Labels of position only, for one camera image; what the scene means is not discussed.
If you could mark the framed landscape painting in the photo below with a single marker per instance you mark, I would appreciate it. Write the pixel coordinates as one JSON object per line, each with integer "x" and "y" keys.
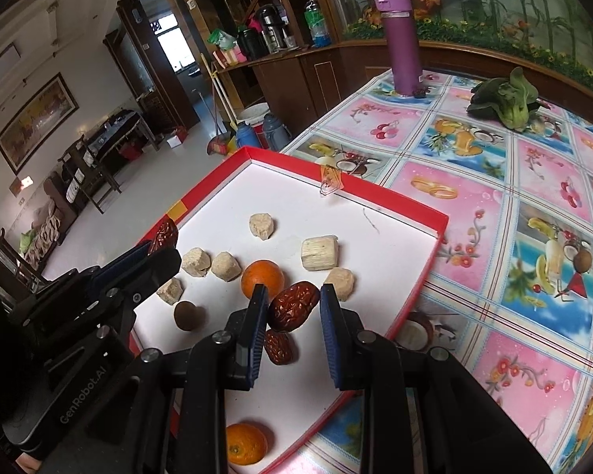
{"x": 34, "y": 118}

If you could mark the white bucket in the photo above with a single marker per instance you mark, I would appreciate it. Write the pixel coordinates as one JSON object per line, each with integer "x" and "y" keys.
{"x": 253, "y": 112}

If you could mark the dark thermos jug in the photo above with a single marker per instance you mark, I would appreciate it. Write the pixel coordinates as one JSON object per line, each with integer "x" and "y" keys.
{"x": 275, "y": 132}

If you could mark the blue thermos jug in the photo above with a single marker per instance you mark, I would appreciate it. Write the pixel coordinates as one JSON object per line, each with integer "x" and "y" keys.
{"x": 244, "y": 137}

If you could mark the brown round longan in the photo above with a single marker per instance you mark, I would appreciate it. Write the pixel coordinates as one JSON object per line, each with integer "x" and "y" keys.
{"x": 188, "y": 315}
{"x": 583, "y": 260}

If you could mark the sofa with patterned cover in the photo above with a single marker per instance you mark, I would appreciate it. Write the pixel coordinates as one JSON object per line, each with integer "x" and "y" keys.
{"x": 44, "y": 229}

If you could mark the white hexagonal cake chunk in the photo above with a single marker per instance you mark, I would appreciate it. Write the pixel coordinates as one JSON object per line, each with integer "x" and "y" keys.
{"x": 320, "y": 253}

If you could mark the steel thermos flask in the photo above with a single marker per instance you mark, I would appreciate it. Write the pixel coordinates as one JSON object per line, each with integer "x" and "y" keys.
{"x": 270, "y": 27}

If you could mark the broom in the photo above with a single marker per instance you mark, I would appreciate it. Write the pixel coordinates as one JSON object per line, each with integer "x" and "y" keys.
{"x": 221, "y": 145}

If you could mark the flower garden wall poster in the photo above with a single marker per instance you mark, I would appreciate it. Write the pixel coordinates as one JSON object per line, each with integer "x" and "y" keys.
{"x": 499, "y": 0}

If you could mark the wooden wall cabinet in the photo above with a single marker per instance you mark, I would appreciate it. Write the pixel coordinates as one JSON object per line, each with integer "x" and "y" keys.
{"x": 296, "y": 74}

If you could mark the round beige cake chunk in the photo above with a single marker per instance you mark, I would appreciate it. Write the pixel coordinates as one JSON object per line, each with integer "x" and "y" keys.
{"x": 339, "y": 282}

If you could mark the red box with white inside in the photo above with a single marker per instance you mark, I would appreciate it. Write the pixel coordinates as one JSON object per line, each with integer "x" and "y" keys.
{"x": 286, "y": 197}

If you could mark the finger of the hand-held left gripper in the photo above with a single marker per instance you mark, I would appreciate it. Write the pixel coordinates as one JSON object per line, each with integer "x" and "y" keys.
{"x": 153, "y": 276}
{"x": 121, "y": 264}

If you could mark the orange mandarin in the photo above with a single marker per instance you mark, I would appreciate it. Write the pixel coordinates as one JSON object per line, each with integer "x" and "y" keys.
{"x": 262, "y": 276}
{"x": 246, "y": 444}

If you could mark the green bok choy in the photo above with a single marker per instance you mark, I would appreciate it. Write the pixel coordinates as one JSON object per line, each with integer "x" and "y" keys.
{"x": 506, "y": 98}

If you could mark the clear tape strip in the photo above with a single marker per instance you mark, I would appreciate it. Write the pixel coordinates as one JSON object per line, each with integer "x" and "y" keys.
{"x": 331, "y": 181}

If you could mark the green plastic bottle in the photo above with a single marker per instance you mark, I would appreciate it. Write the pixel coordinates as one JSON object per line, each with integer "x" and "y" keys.
{"x": 317, "y": 22}

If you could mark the wooden chair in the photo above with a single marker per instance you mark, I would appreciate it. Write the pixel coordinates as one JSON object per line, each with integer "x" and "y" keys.
{"x": 91, "y": 168}

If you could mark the small beige cake chunk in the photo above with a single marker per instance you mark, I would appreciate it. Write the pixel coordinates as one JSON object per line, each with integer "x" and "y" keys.
{"x": 169, "y": 290}

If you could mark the black thermos flask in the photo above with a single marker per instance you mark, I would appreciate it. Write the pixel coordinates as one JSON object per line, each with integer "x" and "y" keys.
{"x": 247, "y": 43}

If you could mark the printed plastic tablecloth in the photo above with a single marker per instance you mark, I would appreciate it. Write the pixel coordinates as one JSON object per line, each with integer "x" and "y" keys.
{"x": 499, "y": 355}

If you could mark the red bag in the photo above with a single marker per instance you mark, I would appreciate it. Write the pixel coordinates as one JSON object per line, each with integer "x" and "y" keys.
{"x": 128, "y": 151}

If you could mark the red dried date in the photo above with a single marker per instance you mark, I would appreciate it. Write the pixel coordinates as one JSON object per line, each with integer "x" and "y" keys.
{"x": 294, "y": 306}
{"x": 278, "y": 348}
{"x": 164, "y": 234}

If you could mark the purple drink bottle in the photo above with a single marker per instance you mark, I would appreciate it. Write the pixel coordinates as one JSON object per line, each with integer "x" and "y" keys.
{"x": 403, "y": 39}

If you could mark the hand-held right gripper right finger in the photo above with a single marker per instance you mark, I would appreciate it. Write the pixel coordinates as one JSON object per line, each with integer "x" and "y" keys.
{"x": 330, "y": 335}

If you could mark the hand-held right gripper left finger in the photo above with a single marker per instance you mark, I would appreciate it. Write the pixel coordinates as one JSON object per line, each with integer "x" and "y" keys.
{"x": 257, "y": 335}

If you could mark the green plastic bag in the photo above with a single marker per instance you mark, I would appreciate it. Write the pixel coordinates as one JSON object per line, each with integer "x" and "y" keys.
{"x": 221, "y": 37}

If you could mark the dark wooden side table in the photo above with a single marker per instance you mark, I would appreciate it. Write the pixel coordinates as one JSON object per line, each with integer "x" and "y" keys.
{"x": 121, "y": 126}

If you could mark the pink striped box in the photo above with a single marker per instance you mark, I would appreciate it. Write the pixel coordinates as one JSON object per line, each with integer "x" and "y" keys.
{"x": 230, "y": 56}

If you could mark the small cardboard box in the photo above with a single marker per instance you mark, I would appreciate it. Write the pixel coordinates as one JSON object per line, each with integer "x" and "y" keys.
{"x": 176, "y": 139}

